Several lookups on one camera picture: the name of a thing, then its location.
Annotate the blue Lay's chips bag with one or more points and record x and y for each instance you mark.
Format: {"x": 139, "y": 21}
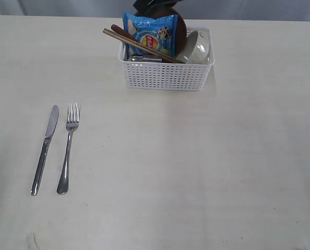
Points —
{"x": 158, "y": 34}

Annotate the white perforated plastic basket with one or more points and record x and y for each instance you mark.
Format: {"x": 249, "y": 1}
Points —
{"x": 167, "y": 76}

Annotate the brown round plate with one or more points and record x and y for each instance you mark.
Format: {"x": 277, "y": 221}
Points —
{"x": 181, "y": 30}

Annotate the silver metal table knife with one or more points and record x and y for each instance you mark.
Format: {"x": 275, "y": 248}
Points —
{"x": 53, "y": 119}

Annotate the grey speckled ceramic bowl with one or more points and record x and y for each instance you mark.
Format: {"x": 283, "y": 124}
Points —
{"x": 196, "y": 50}

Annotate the brown wooden chopstick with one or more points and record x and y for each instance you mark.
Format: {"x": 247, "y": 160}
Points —
{"x": 119, "y": 30}
{"x": 144, "y": 48}

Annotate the white curtain backdrop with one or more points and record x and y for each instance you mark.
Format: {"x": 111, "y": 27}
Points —
{"x": 232, "y": 10}

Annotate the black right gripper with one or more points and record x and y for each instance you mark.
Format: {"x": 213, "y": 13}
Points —
{"x": 146, "y": 6}

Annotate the silver metal fork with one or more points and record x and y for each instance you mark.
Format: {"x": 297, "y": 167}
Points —
{"x": 73, "y": 119}

